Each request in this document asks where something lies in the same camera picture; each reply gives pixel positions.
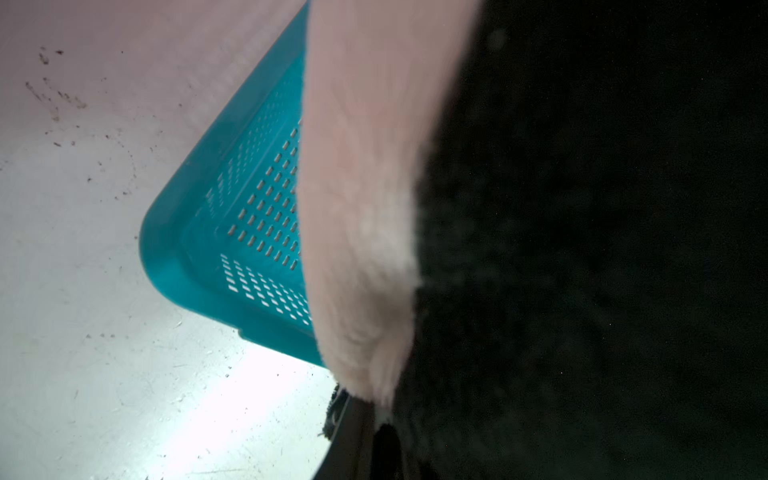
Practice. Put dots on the teal plastic basket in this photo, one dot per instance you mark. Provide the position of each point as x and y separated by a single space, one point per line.
222 238

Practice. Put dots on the black white checkered pillowcase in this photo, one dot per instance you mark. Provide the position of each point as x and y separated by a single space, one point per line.
534 233

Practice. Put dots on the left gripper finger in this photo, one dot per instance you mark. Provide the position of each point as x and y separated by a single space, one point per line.
351 422

